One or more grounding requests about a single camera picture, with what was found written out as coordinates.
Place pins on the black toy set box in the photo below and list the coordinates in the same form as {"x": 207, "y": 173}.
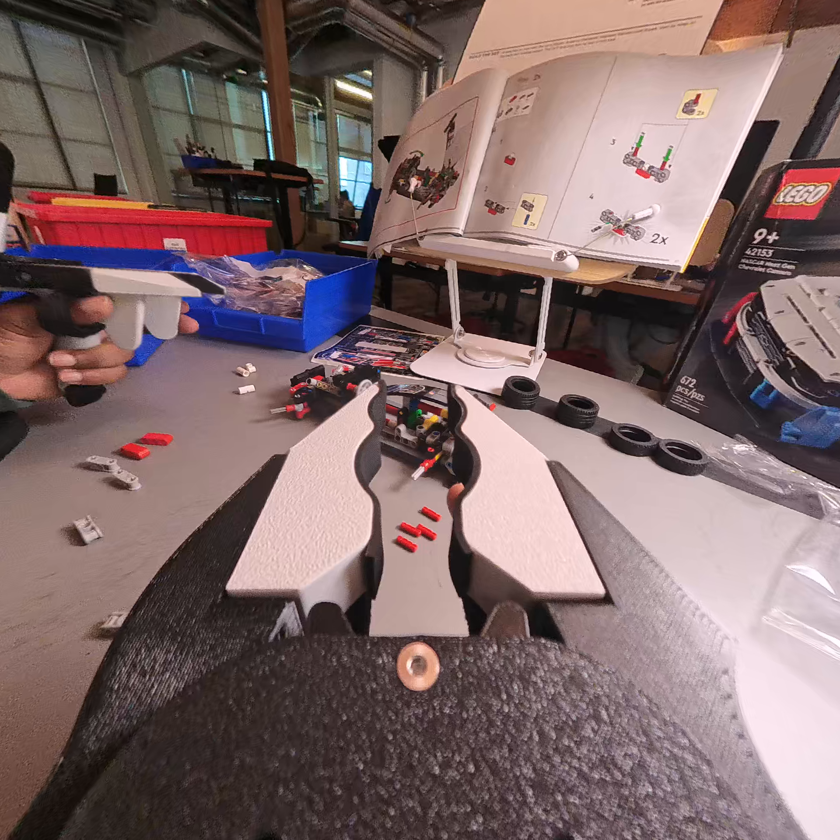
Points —
{"x": 754, "y": 328}

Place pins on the clear plastic bag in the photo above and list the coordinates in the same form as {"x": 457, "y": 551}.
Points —
{"x": 807, "y": 584}
{"x": 761, "y": 472}

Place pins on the white paper sign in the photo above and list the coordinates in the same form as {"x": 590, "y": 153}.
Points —
{"x": 590, "y": 26}

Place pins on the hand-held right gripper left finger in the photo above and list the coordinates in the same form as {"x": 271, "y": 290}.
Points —
{"x": 308, "y": 525}

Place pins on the yellow plastic bin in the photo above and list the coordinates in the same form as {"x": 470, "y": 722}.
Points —
{"x": 98, "y": 202}

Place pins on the person's left hand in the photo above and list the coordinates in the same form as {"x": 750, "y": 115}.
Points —
{"x": 26, "y": 354}

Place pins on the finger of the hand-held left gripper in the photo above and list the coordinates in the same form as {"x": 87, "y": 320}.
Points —
{"x": 131, "y": 282}
{"x": 164, "y": 318}

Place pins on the person's left forearm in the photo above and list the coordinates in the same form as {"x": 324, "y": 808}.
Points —
{"x": 10, "y": 426}

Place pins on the instruction booklet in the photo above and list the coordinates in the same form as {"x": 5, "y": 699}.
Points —
{"x": 590, "y": 164}

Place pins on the wooden background desk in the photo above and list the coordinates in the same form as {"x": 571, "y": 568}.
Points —
{"x": 249, "y": 174}
{"x": 656, "y": 289}

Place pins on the white book stand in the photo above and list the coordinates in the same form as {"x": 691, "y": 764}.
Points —
{"x": 479, "y": 367}

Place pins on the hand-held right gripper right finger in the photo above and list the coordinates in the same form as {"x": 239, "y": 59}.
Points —
{"x": 525, "y": 525}

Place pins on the red plastic bin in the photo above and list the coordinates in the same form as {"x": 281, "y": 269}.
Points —
{"x": 131, "y": 229}

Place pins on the clear bags of parts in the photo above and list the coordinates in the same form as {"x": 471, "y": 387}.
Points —
{"x": 256, "y": 282}

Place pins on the holographic sticker sheet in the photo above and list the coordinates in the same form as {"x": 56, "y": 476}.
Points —
{"x": 367, "y": 348}

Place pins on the toy brick car chassis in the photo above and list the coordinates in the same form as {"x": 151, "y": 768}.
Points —
{"x": 413, "y": 420}

